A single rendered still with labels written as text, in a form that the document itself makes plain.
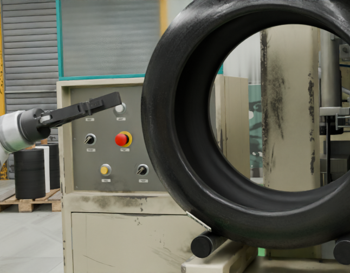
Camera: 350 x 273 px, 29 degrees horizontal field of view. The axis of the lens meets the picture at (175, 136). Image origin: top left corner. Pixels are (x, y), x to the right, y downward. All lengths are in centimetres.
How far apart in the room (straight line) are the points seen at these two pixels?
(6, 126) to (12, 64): 966
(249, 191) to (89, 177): 79
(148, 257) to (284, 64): 81
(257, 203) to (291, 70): 34
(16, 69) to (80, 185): 900
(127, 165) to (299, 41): 79
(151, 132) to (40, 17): 980
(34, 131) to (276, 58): 60
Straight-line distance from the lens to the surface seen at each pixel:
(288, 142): 168
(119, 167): 221
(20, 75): 1119
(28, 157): 773
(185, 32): 135
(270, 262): 165
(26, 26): 1121
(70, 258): 228
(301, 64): 167
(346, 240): 133
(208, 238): 138
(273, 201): 159
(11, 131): 159
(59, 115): 153
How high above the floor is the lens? 119
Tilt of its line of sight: 3 degrees down
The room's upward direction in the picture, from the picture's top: 2 degrees counter-clockwise
